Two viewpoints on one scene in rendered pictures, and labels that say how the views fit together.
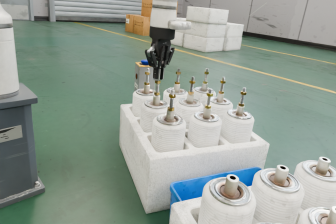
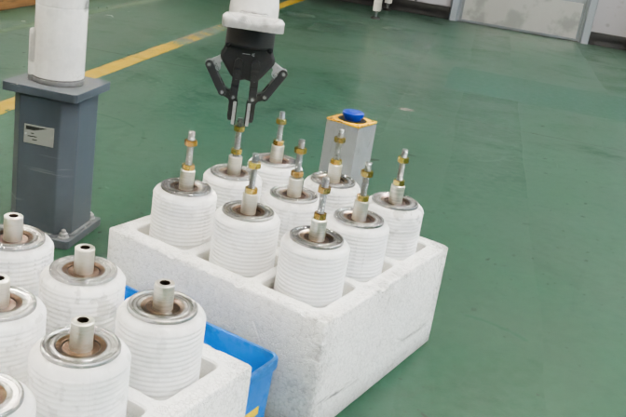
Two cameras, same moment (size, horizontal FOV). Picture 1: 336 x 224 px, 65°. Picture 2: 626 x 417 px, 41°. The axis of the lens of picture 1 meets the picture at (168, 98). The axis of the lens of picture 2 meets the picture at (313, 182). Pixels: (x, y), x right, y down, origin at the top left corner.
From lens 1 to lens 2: 1.09 m
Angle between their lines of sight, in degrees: 50
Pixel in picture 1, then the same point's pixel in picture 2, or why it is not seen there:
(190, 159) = (166, 263)
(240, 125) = (285, 252)
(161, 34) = (229, 33)
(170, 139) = (156, 214)
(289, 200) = (42, 284)
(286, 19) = not seen: outside the picture
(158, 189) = not seen: hidden behind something
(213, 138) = (227, 252)
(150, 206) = not seen: hidden behind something
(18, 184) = (37, 217)
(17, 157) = (43, 174)
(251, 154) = (281, 324)
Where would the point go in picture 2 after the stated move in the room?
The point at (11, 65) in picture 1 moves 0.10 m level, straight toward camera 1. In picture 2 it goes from (64, 43) to (25, 47)
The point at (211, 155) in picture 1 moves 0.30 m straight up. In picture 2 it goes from (201, 277) to (225, 68)
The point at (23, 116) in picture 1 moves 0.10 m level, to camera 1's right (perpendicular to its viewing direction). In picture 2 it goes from (59, 117) to (78, 134)
